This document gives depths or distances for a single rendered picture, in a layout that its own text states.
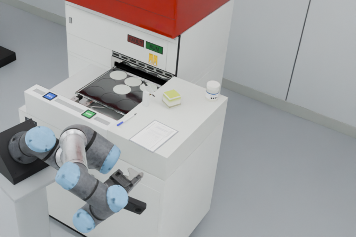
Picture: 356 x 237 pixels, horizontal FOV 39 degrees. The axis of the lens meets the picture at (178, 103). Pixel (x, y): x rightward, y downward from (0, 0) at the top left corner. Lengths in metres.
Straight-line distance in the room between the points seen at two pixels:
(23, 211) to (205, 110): 1.04
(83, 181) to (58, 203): 1.63
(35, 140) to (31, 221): 0.58
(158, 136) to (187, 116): 0.23
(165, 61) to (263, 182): 1.30
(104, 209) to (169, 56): 1.47
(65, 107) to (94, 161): 0.79
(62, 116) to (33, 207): 0.47
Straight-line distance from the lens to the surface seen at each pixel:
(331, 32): 4.07
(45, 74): 4.75
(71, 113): 2.61
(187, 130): 2.51
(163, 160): 2.36
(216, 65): 3.44
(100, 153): 1.89
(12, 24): 5.66
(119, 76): 3.00
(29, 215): 2.66
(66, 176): 1.51
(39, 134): 2.26
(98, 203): 1.56
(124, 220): 2.82
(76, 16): 3.21
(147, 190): 2.55
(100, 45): 3.17
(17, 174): 2.44
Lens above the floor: 2.50
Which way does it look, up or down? 35 degrees down
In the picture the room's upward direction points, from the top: 6 degrees clockwise
